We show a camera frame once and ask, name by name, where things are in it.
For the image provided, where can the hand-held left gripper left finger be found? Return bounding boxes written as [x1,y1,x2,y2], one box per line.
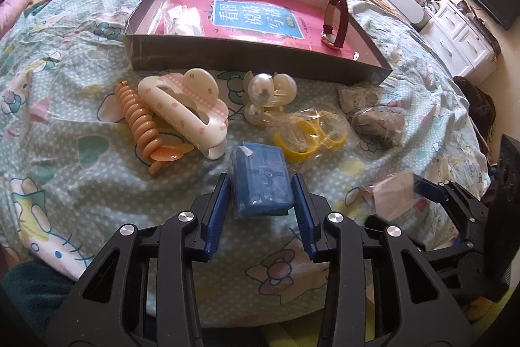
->
[45,173,231,347]

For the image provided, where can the small pale pink box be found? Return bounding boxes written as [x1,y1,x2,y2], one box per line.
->
[359,170,432,222]

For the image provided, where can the dark brown fuzzy object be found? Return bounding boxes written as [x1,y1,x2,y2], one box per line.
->
[453,76,497,154]

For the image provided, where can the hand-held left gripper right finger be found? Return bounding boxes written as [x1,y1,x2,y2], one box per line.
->
[290,173,480,347]

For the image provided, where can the orange spiral hair clip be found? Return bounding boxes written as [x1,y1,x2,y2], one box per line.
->
[114,81,196,177]

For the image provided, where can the wristwatch with maroon strap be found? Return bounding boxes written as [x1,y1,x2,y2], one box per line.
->
[320,0,351,51]

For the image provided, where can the pink book with blue label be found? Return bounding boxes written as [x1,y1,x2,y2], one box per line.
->
[156,0,358,61]

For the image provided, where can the clear plastic bag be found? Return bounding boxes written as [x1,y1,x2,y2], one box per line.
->
[160,3,209,37]

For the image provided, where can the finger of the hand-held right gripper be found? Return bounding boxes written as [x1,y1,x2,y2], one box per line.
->
[363,214,464,251]
[412,172,487,241]

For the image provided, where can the white drawer cabinet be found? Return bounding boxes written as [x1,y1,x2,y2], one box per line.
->
[420,0,503,85]

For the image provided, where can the cream pink-dotted hair claw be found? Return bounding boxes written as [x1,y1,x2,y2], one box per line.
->
[137,68,229,160]

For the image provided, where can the bagged yellow bracelets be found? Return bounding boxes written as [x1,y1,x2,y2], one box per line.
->
[268,107,360,171]

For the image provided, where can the shallow dark cardboard box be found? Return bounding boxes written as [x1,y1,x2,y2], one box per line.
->
[124,0,393,86]

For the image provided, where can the brown item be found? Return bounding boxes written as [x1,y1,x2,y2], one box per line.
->
[350,106,407,148]

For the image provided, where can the dark teal cloth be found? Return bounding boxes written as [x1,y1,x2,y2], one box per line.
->
[0,260,84,347]

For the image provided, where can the pearl ball hair claw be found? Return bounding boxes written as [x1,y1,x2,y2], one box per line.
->
[242,71,298,127]

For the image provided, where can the blue box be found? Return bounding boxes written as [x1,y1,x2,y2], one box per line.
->
[228,141,295,218]

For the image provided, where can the grey bagged jewelry packet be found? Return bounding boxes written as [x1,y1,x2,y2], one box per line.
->
[336,84,383,114]

